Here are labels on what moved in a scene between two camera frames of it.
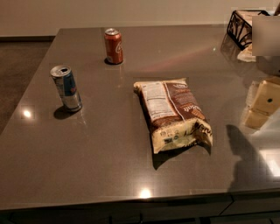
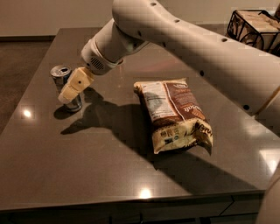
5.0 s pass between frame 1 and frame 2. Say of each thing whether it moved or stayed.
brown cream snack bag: stayed
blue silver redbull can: stayed
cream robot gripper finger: moved
